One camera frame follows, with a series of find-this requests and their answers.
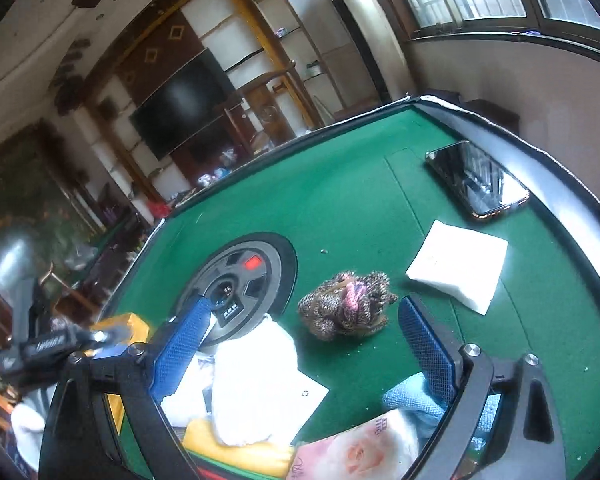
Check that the carved wooden chair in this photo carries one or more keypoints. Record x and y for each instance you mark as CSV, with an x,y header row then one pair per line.
x,y
62,290
267,110

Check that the white folded napkin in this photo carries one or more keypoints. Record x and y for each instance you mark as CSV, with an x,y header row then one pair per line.
x,y
457,265

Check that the colourful clutter pile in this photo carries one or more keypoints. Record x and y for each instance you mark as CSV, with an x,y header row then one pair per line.
x,y
220,170

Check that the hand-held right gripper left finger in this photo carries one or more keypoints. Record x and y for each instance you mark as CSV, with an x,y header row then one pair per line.
x,y
180,345

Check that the black smartphone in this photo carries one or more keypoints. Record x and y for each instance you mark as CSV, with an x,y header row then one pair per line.
x,y
477,180

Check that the dark side table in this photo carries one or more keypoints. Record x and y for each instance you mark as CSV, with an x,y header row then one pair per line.
x,y
120,245

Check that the dark framed painting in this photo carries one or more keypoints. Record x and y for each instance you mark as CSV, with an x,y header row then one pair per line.
x,y
15,185

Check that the wooden wall cabinet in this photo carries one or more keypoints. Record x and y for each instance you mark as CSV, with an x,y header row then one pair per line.
x,y
165,35

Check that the white plastic packet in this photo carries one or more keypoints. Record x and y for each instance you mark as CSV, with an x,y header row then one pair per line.
x,y
307,395

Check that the light blue cloth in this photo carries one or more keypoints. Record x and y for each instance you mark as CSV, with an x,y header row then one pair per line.
x,y
410,400

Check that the black flat television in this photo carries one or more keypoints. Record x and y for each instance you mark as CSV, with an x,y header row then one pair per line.
x,y
180,102

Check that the round table control panel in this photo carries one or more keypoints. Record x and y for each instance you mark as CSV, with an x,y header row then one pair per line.
x,y
240,285

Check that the pink tissue packet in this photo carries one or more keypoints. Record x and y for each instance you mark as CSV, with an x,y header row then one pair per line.
x,y
360,452

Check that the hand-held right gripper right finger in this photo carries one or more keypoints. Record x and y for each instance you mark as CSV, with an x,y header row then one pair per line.
x,y
427,350

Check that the brown knitted scarf bundle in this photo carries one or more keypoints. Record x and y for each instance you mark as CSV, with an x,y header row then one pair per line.
x,y
347,310

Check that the yellow packet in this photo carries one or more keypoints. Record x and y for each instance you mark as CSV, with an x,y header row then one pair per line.
x,y
235,447

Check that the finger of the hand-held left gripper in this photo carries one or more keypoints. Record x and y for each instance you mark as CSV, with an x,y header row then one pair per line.
x,y
92,336

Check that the standing air conditioner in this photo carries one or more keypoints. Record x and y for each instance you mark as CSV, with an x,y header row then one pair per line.
x,y
360,30

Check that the white towel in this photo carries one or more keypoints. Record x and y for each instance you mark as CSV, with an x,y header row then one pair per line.
x,y
255,375

